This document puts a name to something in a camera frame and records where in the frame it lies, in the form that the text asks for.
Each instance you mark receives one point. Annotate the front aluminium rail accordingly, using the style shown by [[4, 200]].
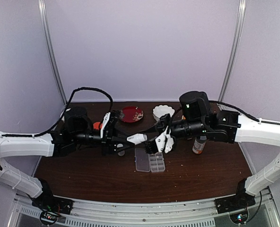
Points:
[[199, 213]]

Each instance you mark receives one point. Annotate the right aluminium frame post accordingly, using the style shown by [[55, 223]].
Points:
[[235, 44]]

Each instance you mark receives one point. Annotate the left aluminium frame post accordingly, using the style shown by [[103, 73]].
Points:
[[49, 45]]

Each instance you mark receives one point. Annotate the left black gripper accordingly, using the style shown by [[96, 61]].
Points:
[[107, 144]]

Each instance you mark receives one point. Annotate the white scalloped bowl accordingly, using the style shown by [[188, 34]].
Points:
[[160, 110]]

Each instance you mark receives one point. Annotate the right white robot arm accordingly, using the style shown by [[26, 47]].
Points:
[[224, 126]]

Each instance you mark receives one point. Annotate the clear plastic pill organizer box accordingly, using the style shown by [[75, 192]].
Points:
[[144, 162]]

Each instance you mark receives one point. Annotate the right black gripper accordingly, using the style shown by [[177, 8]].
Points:
[[163, 121]]

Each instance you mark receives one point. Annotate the aluminium frame post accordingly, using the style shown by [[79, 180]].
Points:
[[235, 44], [49, 45]]

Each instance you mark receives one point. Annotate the orange capped pill bottle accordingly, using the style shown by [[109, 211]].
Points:
[[97, 125]]

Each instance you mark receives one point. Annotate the red floral plate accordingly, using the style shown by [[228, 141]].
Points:
[[131, 114]]

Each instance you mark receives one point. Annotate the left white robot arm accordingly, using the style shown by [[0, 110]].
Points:
[[77, 130]]

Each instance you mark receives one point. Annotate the white bottle cap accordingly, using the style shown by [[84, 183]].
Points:
[[121, 154]]

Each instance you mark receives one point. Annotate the grey capped orange label bottle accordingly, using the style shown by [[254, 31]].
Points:
[[199, 144]]

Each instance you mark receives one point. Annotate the small white pill bottle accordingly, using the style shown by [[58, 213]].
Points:
[[137, 138]]

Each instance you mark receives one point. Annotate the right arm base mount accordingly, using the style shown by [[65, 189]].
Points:
[[237, 207]]

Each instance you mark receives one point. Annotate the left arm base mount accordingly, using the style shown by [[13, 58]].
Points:
[[52, 210]]

